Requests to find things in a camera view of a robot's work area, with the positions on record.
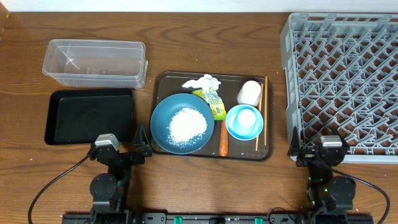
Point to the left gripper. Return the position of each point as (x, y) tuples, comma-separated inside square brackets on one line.
[(145, 151)]

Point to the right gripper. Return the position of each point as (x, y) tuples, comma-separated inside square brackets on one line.
[(306, 155)]

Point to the dark blue plate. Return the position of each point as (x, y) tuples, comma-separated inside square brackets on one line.
[(162, 116)]

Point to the pile of white rice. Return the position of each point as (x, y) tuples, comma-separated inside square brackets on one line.
[(186, 126)]

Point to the light blue bowl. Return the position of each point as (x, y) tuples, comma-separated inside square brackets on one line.
[(240, 132)]

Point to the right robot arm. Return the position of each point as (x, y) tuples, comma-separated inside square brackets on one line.
[(332, 196)]

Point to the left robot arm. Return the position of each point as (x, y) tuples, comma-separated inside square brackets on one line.
[(110, 190)]

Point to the grey dishwasher rack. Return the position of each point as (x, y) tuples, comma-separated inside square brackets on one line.
[(341, 71)]

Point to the dark brown serving tray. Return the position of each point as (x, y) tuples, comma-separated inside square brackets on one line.
[(170, 83)]

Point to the black rectangular bin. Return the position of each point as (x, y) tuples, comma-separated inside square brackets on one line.
[(80, 116)]

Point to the small white cup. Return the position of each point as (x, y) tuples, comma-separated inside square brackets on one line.
[(246, 117)]

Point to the orange carrot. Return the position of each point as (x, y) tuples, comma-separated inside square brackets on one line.
[(224, 143)]

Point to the yellow green snack wrapper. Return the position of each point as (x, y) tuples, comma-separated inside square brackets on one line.
[(215, 102)]

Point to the crumpled white tissue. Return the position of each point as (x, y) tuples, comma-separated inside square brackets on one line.
[(206, 83)]

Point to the right wooden chopstick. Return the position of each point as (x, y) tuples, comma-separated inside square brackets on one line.
[(265, 109)]

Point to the white cup lying sideways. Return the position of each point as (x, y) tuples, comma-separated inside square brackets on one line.
[(250, 93)]

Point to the clear plastic bin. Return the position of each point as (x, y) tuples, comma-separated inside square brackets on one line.
[(96, 63)]

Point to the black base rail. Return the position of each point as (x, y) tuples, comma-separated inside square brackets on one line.
[(162, 218)]

